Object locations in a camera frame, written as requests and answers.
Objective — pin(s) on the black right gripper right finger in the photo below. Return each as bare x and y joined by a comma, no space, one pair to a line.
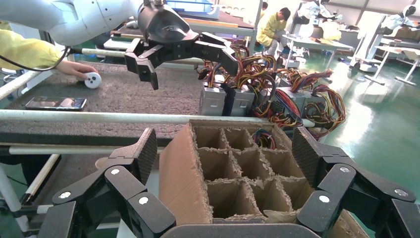
338,184

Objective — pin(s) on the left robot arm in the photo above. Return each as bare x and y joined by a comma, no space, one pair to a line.
75,19

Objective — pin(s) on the white table leg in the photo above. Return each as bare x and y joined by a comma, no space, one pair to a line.
10,197

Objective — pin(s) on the cardboard box with dividers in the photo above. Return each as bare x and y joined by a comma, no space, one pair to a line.
183,184

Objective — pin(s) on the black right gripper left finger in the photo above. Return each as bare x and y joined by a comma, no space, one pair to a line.
131,190

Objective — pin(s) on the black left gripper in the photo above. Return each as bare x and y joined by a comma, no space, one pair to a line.
164,26

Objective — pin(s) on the operator forearm in yellow sleeve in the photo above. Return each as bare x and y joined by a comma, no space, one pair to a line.
26,49

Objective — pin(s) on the white table strut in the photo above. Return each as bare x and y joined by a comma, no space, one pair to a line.
42,177

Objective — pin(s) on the white work table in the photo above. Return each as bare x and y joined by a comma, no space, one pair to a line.
315,43
393,49

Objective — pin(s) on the white humanoid robot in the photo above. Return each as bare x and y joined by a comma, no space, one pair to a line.
393,21
305,29

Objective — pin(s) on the white round puck device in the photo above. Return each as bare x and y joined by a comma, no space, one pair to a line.
93,80

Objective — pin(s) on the black smartphone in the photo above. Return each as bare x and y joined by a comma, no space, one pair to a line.
55,103

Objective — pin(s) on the grey felt table mat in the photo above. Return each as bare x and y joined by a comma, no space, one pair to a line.
131,95

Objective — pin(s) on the operator hand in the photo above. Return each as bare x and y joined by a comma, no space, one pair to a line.
73,69

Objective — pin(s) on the person in yellow jacket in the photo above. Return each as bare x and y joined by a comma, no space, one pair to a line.
264,6
269,29

